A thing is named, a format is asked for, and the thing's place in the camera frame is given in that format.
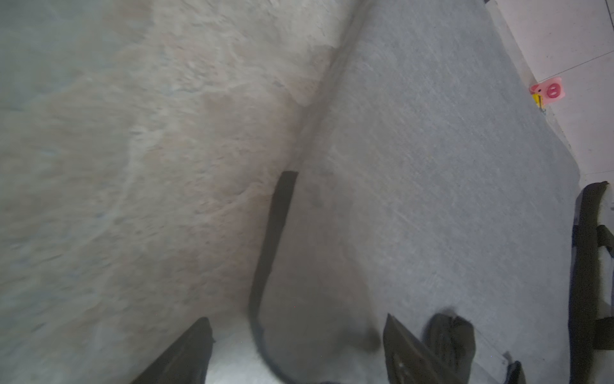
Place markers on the grey laptop bag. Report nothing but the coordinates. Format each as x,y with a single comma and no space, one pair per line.
427,182
588,332

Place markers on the small yellow blue toy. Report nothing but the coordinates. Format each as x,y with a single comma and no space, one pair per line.
539,101

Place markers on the small pink object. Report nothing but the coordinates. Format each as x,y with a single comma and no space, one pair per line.
551,90

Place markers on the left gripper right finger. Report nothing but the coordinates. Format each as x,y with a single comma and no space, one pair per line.
408,360

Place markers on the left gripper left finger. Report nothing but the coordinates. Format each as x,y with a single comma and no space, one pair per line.
186,361

